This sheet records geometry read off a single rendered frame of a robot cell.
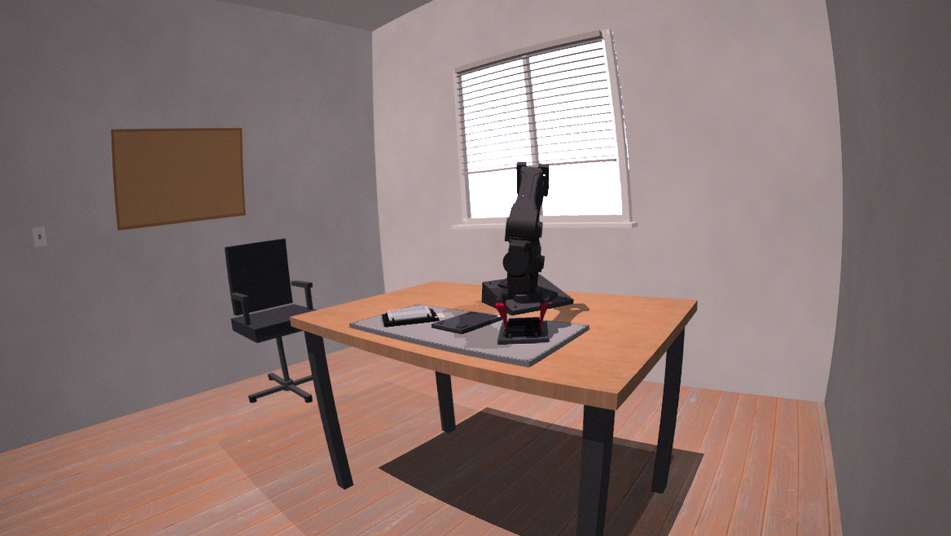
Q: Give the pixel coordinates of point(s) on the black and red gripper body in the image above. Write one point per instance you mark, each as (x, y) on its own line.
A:
(533, 297)

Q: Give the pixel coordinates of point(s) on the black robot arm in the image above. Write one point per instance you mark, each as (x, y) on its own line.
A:
(523, 223)

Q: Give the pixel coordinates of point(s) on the white well plate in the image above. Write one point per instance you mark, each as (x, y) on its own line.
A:
(410, 313)

